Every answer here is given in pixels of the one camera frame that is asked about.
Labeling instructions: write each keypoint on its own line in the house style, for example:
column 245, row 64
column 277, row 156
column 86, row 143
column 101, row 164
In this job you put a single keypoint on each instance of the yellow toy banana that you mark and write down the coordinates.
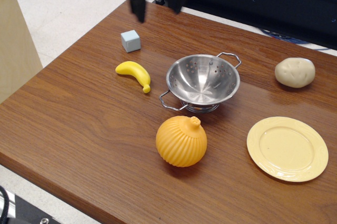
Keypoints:
column 137, row 71

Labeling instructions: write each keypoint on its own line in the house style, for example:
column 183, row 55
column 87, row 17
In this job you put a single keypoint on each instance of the grey cube block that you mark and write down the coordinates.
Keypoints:
column 131, row 41

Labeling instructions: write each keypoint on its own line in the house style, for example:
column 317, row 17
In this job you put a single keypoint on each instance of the light wooden panel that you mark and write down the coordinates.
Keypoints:
column 19, row 58

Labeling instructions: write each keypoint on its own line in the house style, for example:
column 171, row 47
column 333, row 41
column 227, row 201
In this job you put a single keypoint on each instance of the beige toy potato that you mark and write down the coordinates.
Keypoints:
column 295, row 72

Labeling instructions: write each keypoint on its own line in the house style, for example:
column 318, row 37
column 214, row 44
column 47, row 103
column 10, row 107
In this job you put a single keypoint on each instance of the orange ribbed toy onion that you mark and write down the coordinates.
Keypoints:
column 181, row 141

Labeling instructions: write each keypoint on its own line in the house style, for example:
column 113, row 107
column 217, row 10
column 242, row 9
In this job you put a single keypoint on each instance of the yellow ceramic plate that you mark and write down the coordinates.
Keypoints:
column 287, row 149

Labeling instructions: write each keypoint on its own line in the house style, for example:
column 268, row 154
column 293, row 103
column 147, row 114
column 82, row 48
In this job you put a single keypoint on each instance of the black base with screw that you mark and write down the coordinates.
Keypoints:
column 21, row 211

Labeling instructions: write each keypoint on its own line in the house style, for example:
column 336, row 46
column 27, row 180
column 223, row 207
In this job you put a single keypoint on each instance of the steel colander with handles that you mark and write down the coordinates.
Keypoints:
column 202, row 82

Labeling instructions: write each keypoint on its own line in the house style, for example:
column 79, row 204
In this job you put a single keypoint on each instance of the black metal frame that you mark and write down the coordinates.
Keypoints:
column 312, row 21

